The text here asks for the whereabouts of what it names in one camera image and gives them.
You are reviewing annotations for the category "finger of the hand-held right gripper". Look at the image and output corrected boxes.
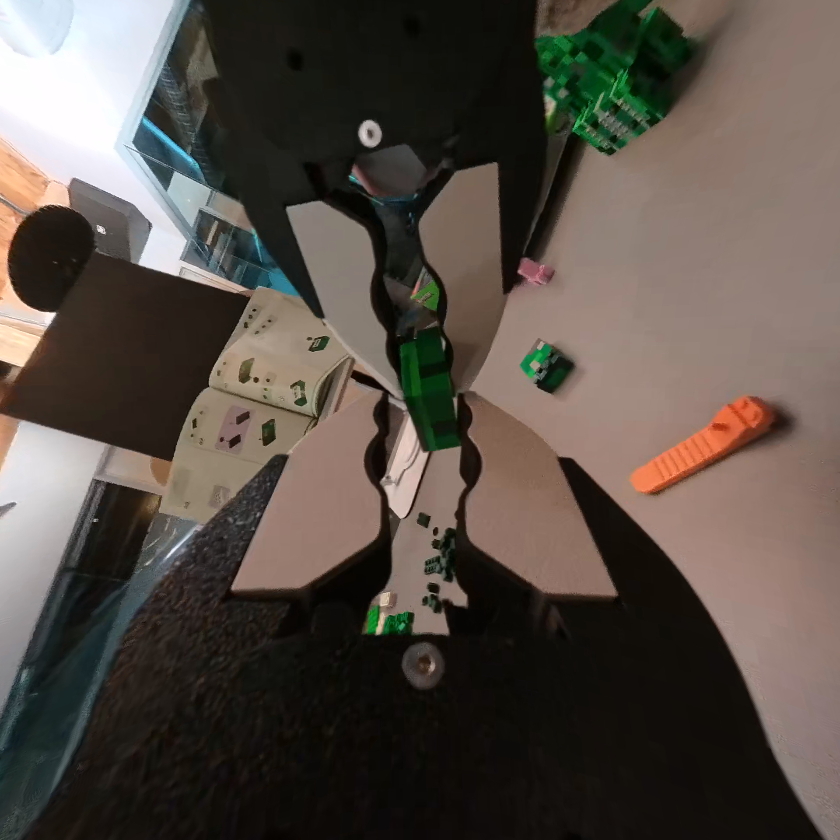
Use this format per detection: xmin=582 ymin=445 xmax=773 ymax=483
xmin=283 ymin=199 xmax=406 ymax=398
xmin=416 ymin=161 xmax=511 ymax=391

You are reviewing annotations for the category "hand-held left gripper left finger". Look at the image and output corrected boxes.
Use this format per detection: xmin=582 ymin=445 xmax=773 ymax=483
xmin=227 ymin=392 xmax=392 ymax=599

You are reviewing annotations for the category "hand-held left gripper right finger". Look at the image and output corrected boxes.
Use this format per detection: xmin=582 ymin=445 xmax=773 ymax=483
xmin=457 ymin=394 xmax=620 ymax=603

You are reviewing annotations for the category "green and white lego assembly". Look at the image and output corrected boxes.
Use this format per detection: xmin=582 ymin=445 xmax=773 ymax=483
xmin=399 ymin=328 xmax=460 ymax=452

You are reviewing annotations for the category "pile of dark green lego pieces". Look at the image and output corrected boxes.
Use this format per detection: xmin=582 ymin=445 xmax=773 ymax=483
xmin=416 ymin=512 xmax=460 ymax=613

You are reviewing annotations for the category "lego instruction book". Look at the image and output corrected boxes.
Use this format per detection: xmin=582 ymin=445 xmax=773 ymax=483
xmin=161 ymin=287 xmax=357 ymax=521

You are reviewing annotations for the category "pile of bright green lego pieces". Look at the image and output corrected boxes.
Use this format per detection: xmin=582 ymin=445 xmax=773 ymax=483
xmin=364 ymin=604 xmax=418 ymax=636

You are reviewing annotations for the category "small lego creeper head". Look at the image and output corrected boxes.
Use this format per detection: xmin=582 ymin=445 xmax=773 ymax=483
xmin=520 ymin=339 xmax=575 ymax=395

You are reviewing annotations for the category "large lego creeper figure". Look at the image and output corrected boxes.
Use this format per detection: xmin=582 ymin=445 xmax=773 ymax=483
xmin=535 ymin=0 xmax=698 ymax=157

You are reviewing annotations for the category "white book stand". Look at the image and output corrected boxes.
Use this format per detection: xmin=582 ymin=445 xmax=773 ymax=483
xmin=382 ymin=407 xmax=431 ymax=520

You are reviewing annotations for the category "orange brick separator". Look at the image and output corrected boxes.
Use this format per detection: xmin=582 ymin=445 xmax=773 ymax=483
xmin=630 ymin=395 xmax=777 ymax=495

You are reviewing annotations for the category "small black box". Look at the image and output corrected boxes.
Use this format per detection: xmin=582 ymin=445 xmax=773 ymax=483
xmin=69 ymin=177 xmax=154 ymax=263

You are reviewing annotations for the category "black backdrop panel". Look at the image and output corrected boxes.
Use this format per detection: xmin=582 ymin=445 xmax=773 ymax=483
xmin=0 ymin=252 xmax=255 ymax=464

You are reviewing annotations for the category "round black lamp head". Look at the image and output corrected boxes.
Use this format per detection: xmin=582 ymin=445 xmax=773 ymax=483
xmin=8 ymin=205 xmax=97 ymax=313

